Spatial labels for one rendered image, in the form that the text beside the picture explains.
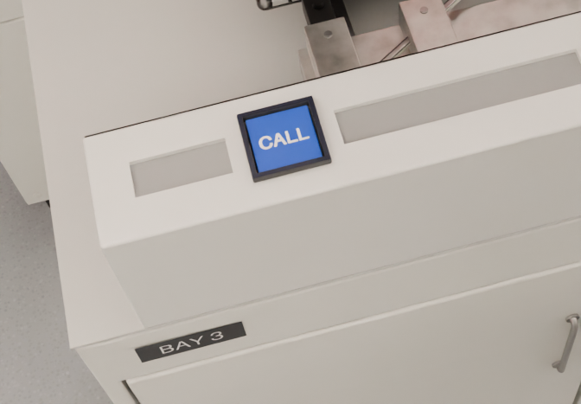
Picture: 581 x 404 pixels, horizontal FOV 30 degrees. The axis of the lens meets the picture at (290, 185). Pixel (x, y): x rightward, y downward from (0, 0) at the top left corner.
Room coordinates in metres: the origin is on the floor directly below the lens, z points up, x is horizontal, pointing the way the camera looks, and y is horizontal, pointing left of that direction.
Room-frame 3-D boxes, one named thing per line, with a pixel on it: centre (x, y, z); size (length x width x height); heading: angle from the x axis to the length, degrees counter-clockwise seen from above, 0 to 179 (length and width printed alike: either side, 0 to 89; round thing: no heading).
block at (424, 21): (0.53, -0.13, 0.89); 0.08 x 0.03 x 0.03; 4
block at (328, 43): (0.52, -0.05, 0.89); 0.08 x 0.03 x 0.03; 4
